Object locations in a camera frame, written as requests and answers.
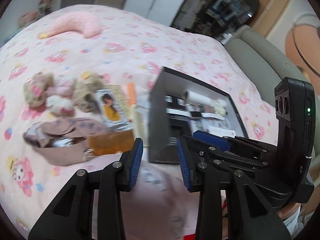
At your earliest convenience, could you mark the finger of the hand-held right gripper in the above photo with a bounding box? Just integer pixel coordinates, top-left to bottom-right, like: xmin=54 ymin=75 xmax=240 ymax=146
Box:
xmin=192 ymin=129 xmax=278 ymax=156
xmin=180 ymin=134 xmax=270 ymax=170

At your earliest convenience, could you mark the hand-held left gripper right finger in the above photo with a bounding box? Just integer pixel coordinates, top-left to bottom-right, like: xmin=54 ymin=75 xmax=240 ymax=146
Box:
xmin=177 ymin=139 xmax=293 ymax=240

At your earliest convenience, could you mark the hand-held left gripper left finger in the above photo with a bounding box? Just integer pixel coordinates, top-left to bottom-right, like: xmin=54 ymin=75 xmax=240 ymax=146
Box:
xmin=28 ymin=137 xmax=144 ymax=240

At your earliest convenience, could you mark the black storage box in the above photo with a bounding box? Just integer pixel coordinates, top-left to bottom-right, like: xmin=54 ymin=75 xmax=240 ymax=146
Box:
xmin=149 ymin=66 xmax=250 ymax=165

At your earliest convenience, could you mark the doll picture card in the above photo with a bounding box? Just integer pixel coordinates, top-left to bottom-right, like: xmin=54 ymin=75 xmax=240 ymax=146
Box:
xmin=96 ymin=85 xmax=134 ymax=131

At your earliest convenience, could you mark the orange and white pen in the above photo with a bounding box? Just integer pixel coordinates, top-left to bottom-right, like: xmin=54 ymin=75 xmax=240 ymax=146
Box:
xmin=126 ymin=82 xmax=148 ymax=140

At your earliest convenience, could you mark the pink fabric pouch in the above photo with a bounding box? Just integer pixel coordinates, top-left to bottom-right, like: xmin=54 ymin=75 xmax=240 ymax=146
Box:
xmin=22 ymin=117 xmax=111 ymax=167

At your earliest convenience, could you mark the grey plush toy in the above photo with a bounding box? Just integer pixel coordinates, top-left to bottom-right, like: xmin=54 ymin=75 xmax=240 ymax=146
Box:
xmin=74 ymin=71 xmax=107 ymax=113

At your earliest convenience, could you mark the pink and beige plush toy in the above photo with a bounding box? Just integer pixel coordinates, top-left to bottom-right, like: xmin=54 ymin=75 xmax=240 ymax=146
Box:
xmin=23 ymin=72 xmax=78 ymax=117

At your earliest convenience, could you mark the person's right forearm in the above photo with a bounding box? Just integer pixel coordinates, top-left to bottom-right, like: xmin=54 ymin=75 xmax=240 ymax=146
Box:
xmin=276 ymin=202 xmax=313 ymax=233

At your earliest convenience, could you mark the white lint roller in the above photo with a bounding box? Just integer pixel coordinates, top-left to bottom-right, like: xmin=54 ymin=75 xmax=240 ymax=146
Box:
xmin=181 ymin=90 xmax=227 ymax=112

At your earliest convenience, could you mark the person's pink clothing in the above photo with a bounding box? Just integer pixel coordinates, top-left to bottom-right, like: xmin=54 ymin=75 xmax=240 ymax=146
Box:
xmin=120 ymin=162 xmax=202 ymax=240

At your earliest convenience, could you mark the grey sofa armrest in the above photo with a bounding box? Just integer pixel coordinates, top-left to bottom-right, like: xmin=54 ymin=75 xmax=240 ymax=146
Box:
xmin=225 ymin=25 xmax=313 ymax=147

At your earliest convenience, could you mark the pink printed blanket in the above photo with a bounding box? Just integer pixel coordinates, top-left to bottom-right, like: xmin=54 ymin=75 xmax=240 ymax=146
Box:
xmin=0 ymin=4 xmax=279 ymax=240

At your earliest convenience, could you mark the dark bookshelf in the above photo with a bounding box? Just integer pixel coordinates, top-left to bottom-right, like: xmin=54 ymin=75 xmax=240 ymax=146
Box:
xmin=170 ymin=0 xmax=260 ymax=43

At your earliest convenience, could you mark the pink crescent plush pillow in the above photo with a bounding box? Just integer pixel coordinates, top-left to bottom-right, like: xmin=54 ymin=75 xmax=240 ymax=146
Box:
xmin=37 ymin=12 xmax=104 ymax=40

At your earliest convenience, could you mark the pink round cushion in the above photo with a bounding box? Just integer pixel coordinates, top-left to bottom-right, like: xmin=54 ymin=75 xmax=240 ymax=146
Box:
xmin=19 ymin=10 xmax=40 ymax=28

